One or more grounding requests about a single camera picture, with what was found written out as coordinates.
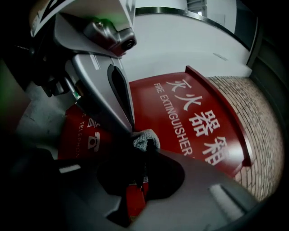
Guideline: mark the red fire extinguisher cabinet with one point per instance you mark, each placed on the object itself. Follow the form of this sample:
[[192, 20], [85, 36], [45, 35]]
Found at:
[[158, 101]]

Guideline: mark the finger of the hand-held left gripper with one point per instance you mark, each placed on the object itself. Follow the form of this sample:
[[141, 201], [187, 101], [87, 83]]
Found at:
[[120, 90]]

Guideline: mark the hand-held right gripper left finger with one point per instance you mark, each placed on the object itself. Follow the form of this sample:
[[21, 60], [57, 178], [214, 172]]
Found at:
[[74, 198]]

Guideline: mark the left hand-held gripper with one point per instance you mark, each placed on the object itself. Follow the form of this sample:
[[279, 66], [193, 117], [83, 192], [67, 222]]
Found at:
[[74, 29]]

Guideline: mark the grey cleaning cloth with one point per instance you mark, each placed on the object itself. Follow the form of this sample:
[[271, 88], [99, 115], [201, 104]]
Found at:
[[144, 137]]

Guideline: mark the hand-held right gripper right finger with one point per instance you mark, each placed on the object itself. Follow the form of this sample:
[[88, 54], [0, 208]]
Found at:
[[194, 198]]

